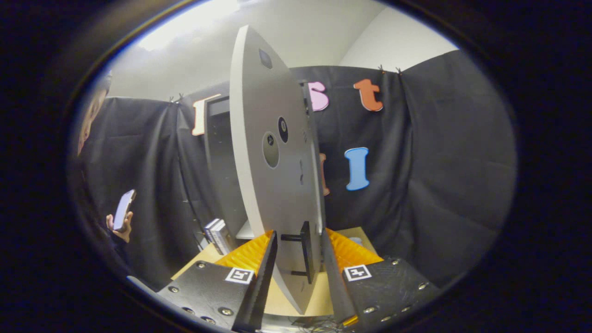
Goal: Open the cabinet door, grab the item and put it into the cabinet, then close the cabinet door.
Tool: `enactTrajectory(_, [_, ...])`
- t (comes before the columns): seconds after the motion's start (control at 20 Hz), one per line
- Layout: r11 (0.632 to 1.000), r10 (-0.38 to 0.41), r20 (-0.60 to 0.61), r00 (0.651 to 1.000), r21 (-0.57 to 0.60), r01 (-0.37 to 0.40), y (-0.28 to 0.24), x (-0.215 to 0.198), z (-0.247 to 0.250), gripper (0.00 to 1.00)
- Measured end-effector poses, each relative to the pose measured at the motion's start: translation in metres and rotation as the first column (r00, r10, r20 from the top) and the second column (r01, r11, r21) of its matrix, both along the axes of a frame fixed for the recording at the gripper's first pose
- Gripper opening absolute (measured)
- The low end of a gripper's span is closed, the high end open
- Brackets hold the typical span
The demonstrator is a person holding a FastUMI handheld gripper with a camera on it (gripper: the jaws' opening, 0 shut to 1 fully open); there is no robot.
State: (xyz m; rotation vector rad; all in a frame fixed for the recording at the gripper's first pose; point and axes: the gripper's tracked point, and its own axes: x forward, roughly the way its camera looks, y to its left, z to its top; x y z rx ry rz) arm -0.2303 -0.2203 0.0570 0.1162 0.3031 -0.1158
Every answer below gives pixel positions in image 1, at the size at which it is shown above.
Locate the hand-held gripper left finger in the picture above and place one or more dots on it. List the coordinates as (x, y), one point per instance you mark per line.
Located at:
(259, 286)

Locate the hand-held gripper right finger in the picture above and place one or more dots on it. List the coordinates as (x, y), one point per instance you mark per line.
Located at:
(335, 286)

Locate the grey cover book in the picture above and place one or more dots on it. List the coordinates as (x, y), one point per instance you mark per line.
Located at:
(225, 240)

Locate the white spine book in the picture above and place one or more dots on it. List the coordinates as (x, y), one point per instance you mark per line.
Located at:
(216, 235)

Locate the dark blue book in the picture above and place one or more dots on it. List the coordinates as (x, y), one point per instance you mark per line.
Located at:
(209, 229)

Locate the dark grey cabinet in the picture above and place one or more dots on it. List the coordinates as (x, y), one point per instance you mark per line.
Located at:
(222, 175)

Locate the smartphone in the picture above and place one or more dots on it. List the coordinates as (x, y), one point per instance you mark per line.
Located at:
(124, 208)

